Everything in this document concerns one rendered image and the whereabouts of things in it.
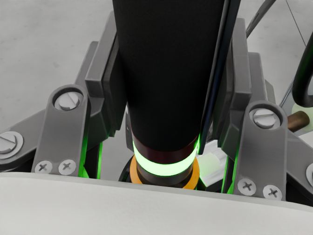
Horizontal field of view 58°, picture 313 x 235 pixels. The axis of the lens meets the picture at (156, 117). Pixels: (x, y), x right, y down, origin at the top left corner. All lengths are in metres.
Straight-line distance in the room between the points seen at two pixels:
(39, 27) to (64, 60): 0.56
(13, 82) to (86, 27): 0.85
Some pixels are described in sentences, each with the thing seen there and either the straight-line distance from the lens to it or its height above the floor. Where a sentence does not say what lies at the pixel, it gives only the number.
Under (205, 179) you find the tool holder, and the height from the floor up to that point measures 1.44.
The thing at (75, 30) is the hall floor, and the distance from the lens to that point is 2.86.
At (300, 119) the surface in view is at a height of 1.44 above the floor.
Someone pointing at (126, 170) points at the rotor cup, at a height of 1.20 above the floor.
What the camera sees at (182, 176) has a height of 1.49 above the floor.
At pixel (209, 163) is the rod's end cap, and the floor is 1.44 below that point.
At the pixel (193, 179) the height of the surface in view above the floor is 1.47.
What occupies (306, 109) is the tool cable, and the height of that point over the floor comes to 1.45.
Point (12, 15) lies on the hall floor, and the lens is 3.30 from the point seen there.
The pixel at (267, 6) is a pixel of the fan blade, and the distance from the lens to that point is 0.43.
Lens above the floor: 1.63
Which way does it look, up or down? 54 degrees down
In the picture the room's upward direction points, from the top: 1 degrees counter-clockwise
